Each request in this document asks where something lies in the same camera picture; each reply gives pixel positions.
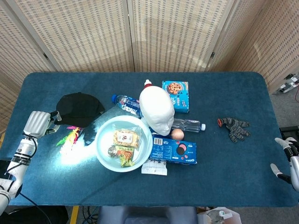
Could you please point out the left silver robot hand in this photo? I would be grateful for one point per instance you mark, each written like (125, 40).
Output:
(37, 122)

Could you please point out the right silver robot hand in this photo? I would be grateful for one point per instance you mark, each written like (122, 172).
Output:
(294, 168)

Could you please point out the clear plastic container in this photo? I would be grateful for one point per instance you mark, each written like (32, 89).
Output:
(222, 217)

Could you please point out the black box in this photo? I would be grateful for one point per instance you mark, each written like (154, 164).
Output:
(289, 131)

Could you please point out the light blue plastic basin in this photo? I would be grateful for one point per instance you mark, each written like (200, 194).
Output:
(102, 144)

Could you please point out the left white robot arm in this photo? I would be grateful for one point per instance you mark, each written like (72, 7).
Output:
(21, 154)

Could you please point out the white bottle with red cap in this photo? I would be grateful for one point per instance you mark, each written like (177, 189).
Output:
(147, 83)

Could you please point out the woven folding screen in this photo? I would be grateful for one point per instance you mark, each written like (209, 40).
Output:
(93, 35)

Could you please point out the green snack packet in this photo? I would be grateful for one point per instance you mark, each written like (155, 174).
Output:
(126, 156)

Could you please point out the clear bag of yellow snacks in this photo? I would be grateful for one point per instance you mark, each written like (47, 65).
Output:
(126, 138)

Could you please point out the blue chocolate chip cookie box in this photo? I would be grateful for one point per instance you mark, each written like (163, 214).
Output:
(177, 93)

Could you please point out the dark robot base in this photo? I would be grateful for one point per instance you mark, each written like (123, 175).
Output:
(147, 215)

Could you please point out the black baseball cap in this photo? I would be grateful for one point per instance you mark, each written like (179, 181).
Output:
(79, 108)

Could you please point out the white electronic equipment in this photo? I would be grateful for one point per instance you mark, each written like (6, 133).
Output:
(289, 84)

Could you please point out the clear water bottle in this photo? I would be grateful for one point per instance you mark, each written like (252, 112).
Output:
(189, 124)

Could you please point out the blue table cloth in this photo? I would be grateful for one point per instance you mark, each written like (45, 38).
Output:
(210, 175)

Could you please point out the steel wool scrubber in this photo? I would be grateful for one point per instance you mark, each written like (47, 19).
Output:
(112, 151)

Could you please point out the blue Oreo box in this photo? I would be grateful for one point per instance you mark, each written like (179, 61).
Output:
(168, 151)

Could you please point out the white snack packet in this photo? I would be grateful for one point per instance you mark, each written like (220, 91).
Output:
(154, 169)

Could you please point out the blue label drink bottle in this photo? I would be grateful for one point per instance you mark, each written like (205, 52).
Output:
(126, 105)

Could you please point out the pink yellow feather shuttlecock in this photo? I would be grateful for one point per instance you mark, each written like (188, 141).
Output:
(71, 137)

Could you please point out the white foam mannequin head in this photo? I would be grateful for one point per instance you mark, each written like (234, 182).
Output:
(156, 107)

